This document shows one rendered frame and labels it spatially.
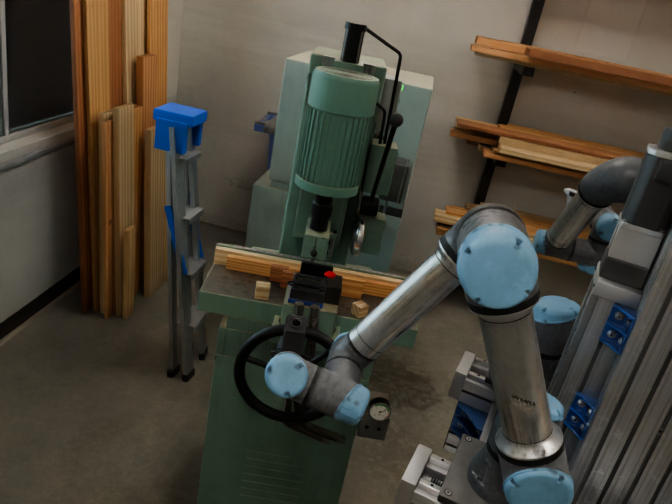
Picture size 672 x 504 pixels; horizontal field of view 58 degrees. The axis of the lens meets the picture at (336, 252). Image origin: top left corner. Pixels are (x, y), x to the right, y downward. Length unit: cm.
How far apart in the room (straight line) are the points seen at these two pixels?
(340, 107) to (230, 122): 265
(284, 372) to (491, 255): 41
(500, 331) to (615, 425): 51
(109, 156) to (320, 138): 153
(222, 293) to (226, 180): 263
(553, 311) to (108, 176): 203
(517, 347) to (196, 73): 344
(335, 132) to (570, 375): 79
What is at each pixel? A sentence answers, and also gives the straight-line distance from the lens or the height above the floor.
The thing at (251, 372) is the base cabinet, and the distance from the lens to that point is 177.
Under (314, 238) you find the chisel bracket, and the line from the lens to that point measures 167.
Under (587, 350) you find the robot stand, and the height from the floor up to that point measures 109.
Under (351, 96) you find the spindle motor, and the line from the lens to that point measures 153.
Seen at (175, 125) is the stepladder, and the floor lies 112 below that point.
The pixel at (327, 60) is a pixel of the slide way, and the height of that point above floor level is 151.
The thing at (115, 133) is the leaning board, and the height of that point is 93.
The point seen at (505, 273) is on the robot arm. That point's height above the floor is 137.
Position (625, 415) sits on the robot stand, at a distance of 143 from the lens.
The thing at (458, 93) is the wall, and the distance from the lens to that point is 389.
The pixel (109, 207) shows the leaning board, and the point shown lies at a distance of 299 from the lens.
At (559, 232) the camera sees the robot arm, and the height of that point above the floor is 119.
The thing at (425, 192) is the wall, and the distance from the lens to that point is 402.
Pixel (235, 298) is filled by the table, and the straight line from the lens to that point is 165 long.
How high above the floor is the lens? 170
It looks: 23 degrees down
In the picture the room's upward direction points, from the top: 12 degrees clockwise
